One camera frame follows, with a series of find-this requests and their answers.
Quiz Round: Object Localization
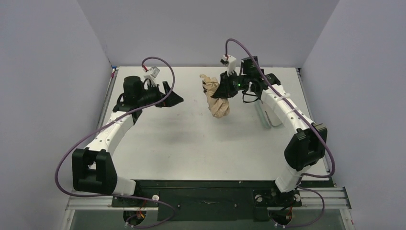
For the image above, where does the beige umbrella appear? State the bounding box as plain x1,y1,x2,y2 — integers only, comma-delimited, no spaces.
199,74,230,118

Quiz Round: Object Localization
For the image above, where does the mint green umbrella case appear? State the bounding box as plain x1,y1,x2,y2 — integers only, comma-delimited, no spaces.
254,100,282,129

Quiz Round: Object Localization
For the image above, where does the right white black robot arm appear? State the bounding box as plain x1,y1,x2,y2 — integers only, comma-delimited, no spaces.
204,55,327,193

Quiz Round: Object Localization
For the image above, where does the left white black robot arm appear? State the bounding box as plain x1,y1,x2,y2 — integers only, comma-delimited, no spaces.
72,76,184,196

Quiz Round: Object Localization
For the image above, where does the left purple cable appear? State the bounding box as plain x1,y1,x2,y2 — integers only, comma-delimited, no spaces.
54,56,176,229

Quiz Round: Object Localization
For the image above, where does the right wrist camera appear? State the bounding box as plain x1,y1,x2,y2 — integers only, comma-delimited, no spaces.
220,54,237,76

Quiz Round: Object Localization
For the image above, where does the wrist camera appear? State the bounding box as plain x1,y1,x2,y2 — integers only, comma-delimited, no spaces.
143,67,160,87
220,54,237,76

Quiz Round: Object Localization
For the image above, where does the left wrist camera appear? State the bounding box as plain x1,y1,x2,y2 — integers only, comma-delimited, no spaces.
143,67,160,87

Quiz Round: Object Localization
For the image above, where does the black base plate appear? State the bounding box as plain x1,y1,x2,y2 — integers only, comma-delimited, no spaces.
79,179,334,222

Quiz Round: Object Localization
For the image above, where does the aluminium frame rail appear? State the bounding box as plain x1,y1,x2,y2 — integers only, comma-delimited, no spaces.
66,187,351,210

